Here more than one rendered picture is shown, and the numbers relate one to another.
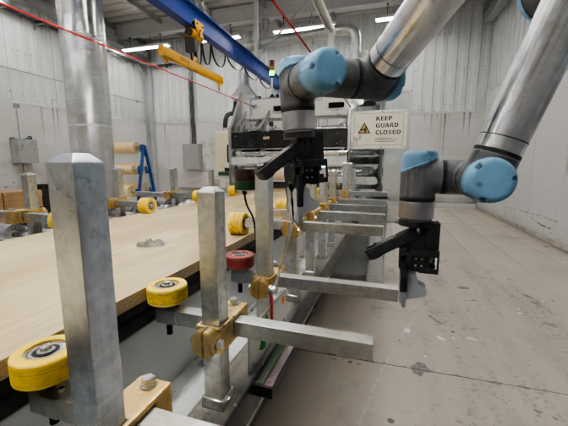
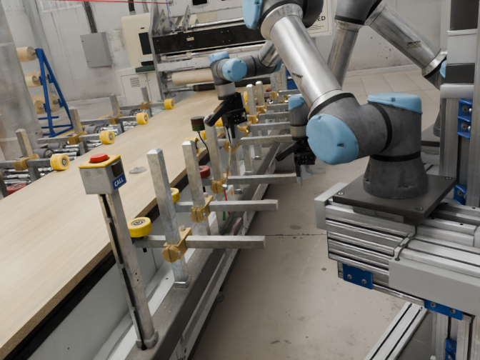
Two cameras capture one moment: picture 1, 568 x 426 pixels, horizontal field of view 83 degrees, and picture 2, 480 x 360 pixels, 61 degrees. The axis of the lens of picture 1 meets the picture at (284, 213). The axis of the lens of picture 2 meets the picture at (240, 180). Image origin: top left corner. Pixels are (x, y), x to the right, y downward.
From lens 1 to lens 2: 89 cm
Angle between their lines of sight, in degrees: 12
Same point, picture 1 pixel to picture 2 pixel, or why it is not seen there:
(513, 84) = not seen: hidden behind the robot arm
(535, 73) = (333, 68)
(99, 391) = (173, 226)
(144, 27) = not seen: outside the picture
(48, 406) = (145, 243)
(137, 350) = (157, 228)
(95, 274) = (166, 188)
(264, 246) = (216, 162)
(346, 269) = (290, 161)
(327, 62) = (236, 68)
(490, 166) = not seen: hidden behind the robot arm
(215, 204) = (191, 149)
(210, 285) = (195, 188)
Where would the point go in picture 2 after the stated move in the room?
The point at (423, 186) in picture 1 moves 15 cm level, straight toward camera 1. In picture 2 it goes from (300, 117) to (292, 128)
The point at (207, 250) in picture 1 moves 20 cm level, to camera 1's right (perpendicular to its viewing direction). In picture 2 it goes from (191, 171) to (247, 163)
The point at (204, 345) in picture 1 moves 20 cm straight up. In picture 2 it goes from (197, 216) to (187, 163)
